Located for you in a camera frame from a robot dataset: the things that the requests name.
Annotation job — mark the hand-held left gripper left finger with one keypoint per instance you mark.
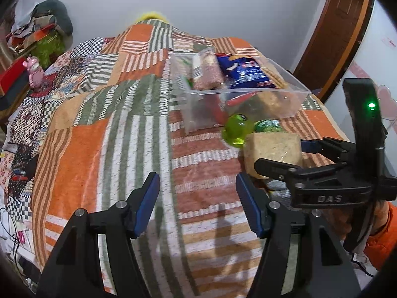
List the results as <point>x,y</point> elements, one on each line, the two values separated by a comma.
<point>147,203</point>

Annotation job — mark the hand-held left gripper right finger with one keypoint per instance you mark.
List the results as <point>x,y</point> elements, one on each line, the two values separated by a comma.
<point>249,206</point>

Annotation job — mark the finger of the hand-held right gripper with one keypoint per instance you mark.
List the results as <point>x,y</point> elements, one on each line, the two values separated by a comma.
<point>338,150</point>
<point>279,169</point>

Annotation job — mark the beige block snack packet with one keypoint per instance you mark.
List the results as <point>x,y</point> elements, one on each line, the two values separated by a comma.
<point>273,149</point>

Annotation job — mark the square yellow cracker packet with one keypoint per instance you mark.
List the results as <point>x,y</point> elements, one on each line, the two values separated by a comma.
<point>273,101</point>

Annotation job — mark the red snack packet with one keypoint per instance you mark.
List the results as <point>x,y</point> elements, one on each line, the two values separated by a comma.
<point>237,101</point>

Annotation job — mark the biscuit roll packet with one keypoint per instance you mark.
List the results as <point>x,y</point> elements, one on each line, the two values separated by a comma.
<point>276,74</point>

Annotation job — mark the clear plastic container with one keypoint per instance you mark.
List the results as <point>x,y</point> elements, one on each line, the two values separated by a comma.
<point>198,111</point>

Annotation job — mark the blue snack packet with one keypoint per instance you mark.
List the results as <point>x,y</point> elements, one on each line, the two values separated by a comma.
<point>248,74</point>

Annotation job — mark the wafer packet with label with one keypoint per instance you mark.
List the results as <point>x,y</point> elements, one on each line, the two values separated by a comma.
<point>206,71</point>

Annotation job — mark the clear snack packet green edge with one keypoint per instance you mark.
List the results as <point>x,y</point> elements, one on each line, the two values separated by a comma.
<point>187,82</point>

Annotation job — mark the person's right forearm orange sleeve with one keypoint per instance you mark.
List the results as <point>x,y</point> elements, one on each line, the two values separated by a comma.
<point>384,239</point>

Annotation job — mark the small packet with white label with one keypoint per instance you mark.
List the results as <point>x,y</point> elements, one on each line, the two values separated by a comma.
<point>277,189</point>

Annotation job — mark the orange striped patchwork blanket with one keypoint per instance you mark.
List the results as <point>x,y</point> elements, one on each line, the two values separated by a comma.
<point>93,161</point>

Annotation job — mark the brown wooden door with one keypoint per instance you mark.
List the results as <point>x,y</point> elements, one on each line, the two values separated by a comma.
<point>338,31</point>

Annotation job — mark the white wardrobe door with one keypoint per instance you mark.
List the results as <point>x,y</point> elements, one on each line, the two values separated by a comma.
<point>381,37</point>

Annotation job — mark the checkered patchwork quilt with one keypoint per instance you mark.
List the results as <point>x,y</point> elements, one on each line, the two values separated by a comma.
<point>37,115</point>

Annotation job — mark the dark box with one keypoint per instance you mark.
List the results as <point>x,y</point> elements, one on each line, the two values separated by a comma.
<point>12,99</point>

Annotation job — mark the pink plush toy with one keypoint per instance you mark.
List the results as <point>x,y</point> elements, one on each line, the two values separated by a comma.
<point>34,71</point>

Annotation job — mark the green cardboard box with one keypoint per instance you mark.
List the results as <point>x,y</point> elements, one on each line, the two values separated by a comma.
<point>49,48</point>

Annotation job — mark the red box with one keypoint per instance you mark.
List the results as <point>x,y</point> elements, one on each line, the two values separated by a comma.
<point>12,76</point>

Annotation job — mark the yellow foam tube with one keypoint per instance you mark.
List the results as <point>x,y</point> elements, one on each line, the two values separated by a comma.
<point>150,15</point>

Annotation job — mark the pile of clothes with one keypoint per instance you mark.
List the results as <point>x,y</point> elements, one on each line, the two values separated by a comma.
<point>28,24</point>

